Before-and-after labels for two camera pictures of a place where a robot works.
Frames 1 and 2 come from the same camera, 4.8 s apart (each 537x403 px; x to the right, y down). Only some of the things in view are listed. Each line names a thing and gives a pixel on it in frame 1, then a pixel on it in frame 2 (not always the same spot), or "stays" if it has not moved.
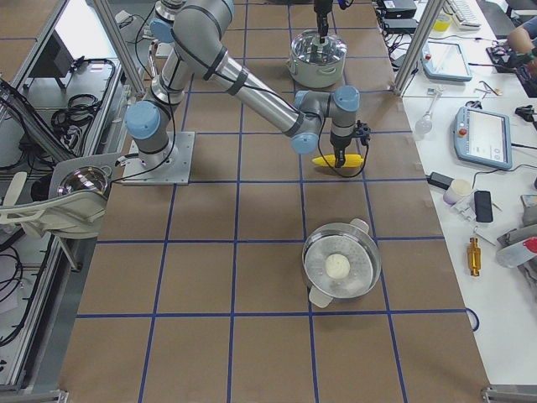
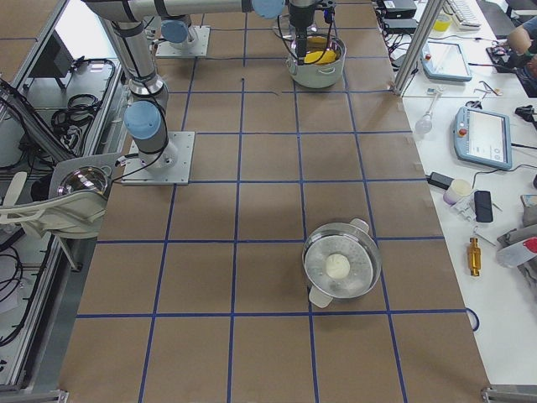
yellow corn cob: x=330 y=160 to x=317 y=44
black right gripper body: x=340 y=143 to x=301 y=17
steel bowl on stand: x=85 y=178 stays
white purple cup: x=459 y=189 stays
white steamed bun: x=337 y=266 stays
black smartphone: x=483 y=206 stays
